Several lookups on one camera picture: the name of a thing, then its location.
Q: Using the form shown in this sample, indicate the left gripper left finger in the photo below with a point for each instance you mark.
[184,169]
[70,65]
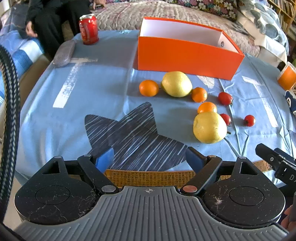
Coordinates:
[94,168]

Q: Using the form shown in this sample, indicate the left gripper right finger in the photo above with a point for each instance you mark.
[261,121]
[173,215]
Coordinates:
[205,168]

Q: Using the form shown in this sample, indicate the operator right hand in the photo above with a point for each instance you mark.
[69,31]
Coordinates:
[286,223]

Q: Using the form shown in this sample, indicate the near yellow pear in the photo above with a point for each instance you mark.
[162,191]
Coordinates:
[209,127]

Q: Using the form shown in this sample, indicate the yellow pear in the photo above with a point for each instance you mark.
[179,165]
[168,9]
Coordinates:
[176,84]
[209,127]

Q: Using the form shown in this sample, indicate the woven straw mat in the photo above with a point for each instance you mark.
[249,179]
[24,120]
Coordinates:
[166,178]

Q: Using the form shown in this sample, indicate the near red tomato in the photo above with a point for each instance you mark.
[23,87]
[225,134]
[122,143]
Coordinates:
[226,118]

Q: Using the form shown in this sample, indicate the red tomato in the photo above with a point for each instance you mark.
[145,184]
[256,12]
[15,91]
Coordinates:
[226,118]
[225,98]
[249,120]

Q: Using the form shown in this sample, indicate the right red tomato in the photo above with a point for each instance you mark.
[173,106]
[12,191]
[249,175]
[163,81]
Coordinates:
[249,120]

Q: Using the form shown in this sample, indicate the near orange tangerine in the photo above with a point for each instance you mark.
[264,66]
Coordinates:
[207,107]

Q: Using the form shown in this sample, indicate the orange tangerine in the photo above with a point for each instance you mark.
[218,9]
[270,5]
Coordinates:
[207,107]
[199,95]
[148,88]

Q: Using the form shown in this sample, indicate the blue patterned tablecloth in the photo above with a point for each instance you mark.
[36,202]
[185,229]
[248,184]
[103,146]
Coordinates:
[60,116]

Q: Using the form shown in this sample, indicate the navy white cloth item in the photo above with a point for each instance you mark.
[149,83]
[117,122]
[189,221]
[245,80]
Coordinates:
[291,101]

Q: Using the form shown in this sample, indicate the far red tomato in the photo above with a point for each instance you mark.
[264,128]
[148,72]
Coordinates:
[225,98]

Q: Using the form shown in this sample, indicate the middle orange tangerine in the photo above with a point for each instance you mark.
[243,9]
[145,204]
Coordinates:
[199,95]

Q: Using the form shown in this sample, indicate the orange plastic cup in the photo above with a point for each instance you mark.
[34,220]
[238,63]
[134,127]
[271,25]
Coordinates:
[287,77]

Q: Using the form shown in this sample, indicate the far yellow pear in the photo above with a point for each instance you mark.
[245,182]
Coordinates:
[176,84]

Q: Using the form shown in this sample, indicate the left orange tangerine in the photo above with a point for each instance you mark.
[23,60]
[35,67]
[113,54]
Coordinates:
[148,88]

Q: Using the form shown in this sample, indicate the grey oval stone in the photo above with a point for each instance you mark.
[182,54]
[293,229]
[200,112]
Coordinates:
[64,53]

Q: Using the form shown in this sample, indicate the orange cardboard box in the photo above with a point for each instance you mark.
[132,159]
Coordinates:
[173,45]

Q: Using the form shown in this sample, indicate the grey spotted pillow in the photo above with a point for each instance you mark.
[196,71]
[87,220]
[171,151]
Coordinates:
[263,24]

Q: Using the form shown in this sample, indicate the red soda can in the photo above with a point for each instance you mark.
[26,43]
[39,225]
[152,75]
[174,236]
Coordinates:
[88,29]

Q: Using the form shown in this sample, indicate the wooden bookshelf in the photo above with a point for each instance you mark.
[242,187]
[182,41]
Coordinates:
[286,13]

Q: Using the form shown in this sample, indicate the seated person in black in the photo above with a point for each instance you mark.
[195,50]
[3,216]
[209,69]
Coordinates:
[45,19]

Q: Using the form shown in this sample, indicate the blue striped blanket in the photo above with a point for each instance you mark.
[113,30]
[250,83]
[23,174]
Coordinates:
[27,53]

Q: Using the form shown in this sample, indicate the right floral cushion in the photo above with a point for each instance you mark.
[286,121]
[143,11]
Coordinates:
[224,8]

